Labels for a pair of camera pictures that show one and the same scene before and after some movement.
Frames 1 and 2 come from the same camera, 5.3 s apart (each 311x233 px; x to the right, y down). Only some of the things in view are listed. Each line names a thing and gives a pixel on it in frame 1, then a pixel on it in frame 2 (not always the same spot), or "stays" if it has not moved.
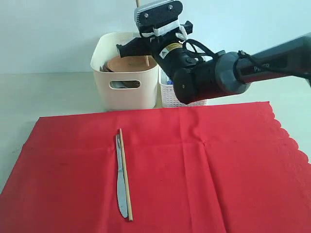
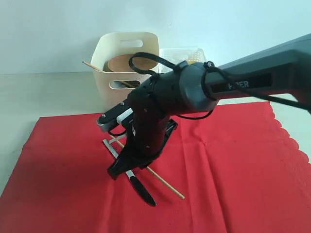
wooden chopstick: (138, 3) -> (99, 69)
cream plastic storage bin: (118, 91) stays
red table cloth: (229, 168) stays
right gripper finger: (140, 46) -> (118, 167)
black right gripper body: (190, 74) -> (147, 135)
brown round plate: (129, 64) stays
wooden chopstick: (125, 169) -> (153, 173)
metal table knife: (122, 198) -> (139, 186)
